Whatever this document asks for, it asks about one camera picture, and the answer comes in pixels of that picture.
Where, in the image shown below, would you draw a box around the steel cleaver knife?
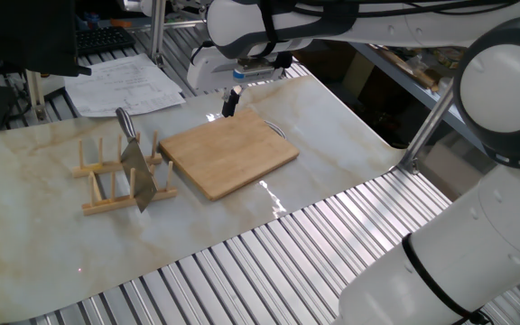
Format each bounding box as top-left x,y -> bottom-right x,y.
115,107 -> 158,214

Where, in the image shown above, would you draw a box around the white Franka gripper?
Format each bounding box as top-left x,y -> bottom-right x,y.
186,43 -> 293,119

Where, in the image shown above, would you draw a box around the wooden dish rack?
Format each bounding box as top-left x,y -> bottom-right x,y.
70,130 -> 179,217

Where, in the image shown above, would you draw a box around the marble pattern table sheet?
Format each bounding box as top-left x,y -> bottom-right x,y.
0,74 -> 405,324

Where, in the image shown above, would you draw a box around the black keyboard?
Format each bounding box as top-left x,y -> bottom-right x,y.
75,25 -> 137,56

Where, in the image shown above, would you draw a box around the printed white paper sheets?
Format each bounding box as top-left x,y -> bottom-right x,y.
63,52 -> 187,118

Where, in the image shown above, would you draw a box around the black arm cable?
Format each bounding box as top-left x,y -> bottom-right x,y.
189,0 -> 520,65

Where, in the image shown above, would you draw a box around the aluminium frame post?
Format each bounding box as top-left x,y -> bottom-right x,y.
397,85 -> 455,175
149,0 -> 167,67
24,70 -> 47,123

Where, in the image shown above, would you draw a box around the wooden cutting board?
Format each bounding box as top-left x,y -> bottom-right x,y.
158,107 -> 301,202

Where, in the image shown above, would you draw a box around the black monitor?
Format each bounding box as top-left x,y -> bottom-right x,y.
0,0 -> 93,78

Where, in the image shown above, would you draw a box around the small blue bottle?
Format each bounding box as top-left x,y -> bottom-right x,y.
83,12 -> 101,31

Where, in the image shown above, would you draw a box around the grey metal shelf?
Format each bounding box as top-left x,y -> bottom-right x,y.
348,41 -> 485,153

